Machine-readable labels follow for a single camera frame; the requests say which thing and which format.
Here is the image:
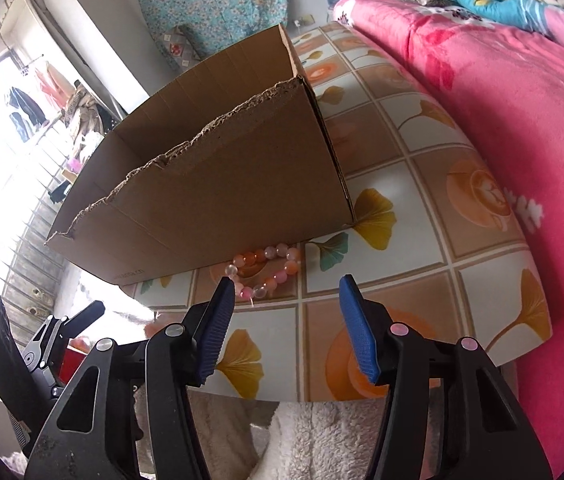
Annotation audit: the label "teal floral hanging cloth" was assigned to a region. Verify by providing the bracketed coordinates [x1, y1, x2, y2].
[130, 0, 305, 58]

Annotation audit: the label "pink floral blanket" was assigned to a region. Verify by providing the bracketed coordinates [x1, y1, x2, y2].
[332, 0, 564, 471]

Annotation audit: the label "pile of clothes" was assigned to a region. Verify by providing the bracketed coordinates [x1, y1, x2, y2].
[64, 80, 122, 161]

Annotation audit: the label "pink bead bracelet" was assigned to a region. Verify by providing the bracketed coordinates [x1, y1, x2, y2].
[224, 242, 303, 306]

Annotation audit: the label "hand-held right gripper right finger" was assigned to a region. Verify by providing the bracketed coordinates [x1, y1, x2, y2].
[338, 274, 553, 480]

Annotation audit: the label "metal window railing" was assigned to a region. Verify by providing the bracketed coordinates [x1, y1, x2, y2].
[0, 125, 92, 331]

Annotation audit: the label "dark hanging jacket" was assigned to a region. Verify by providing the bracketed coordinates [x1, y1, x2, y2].
[9, 87, 45, 141]

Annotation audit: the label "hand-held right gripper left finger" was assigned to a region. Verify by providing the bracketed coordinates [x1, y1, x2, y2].
[24, 276, 237, 480]

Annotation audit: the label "brown cardboard box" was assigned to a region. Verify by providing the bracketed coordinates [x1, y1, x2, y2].
[44, 22, 355, 287]

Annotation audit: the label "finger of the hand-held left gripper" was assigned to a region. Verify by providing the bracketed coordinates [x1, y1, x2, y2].
[24, 301, 106, 397]

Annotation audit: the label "orange hanging garment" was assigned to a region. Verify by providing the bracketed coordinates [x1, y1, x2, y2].
[36, 62, 70, 106]

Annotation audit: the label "wall coat hooks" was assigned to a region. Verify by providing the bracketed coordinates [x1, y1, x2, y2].
[0, 0, 17, 38]

